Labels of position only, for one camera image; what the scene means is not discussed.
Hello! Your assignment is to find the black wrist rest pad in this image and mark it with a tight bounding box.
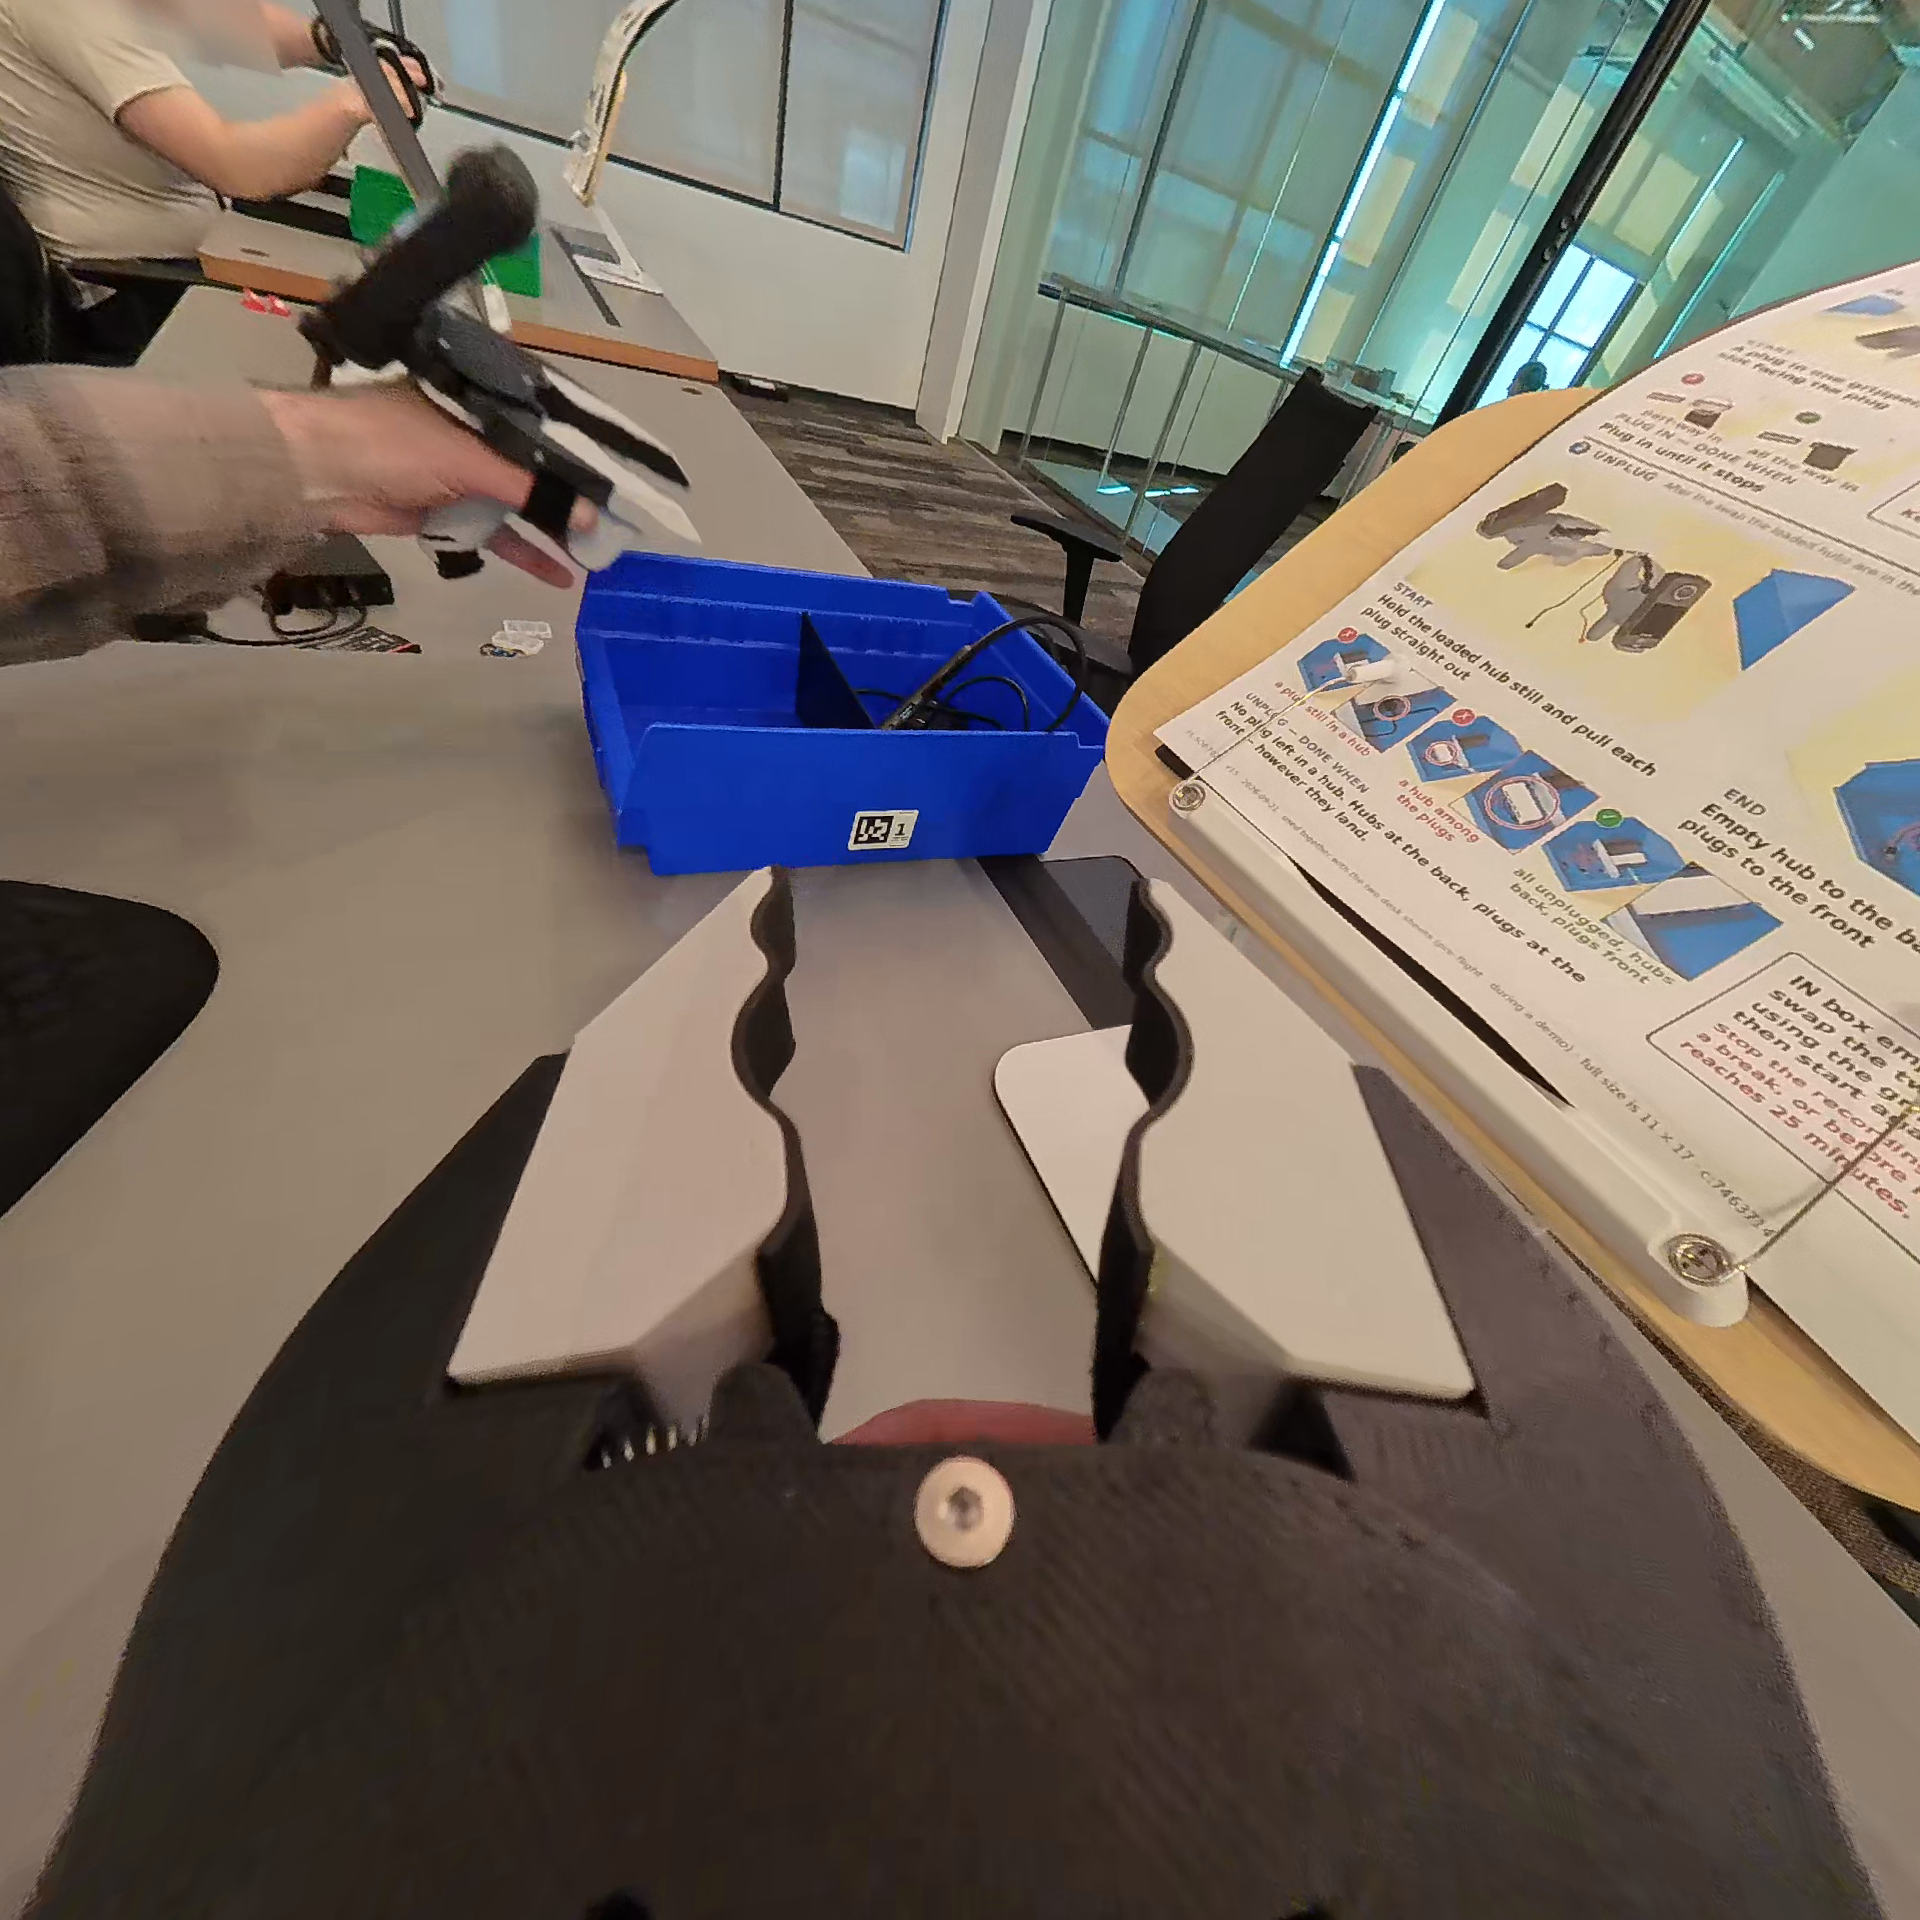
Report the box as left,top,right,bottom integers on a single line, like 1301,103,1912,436
0,879,218,1217

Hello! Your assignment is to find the person's left forearm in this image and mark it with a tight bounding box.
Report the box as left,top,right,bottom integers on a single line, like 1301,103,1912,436
0,361,319,668

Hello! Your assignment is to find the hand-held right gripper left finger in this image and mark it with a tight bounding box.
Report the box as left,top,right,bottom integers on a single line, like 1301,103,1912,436
442,869,835,1437

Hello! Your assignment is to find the black bin divider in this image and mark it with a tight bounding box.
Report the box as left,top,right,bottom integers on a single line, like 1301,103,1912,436
794,616,878,735

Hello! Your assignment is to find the white desk lamp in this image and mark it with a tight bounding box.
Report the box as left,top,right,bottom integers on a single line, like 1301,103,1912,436
566,0,688,212

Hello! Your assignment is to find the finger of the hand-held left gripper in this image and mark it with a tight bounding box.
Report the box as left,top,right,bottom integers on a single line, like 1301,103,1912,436
524,361,691,492
554,469,706,575

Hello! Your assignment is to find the black pole stand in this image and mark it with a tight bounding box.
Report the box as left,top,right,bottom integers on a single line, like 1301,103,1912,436
1441,0,1714,422

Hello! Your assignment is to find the green plastic bin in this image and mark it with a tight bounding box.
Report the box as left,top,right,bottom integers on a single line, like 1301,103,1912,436
346,165,548,300

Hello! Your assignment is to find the person's left hand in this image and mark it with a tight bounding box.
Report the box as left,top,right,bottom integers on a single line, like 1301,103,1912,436
256,369,588,589

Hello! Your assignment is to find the blue plastic bin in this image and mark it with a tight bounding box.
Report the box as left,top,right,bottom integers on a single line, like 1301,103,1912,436
574,550,1109,878

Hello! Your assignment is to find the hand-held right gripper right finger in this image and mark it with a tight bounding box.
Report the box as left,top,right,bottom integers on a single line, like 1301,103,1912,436
1097,878,1478,1426

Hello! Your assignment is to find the wooden side table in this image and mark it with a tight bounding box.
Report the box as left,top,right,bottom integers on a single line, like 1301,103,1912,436
197,181,722,387

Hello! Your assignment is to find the small black adapter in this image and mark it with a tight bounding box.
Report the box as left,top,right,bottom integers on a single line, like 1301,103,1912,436
265,541,399,616

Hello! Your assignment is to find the printed instruction sheet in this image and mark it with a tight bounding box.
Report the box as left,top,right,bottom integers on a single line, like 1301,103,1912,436
1154,264,1920,1443

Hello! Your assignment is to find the white stand base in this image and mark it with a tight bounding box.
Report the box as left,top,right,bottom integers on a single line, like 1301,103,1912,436
993,1027,1158,1293

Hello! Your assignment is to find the glass railing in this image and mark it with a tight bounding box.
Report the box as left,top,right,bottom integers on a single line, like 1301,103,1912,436
1037,279,1426,510

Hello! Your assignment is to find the instruction sheet on stand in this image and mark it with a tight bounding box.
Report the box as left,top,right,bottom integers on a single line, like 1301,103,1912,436
1105,388,1920,1512

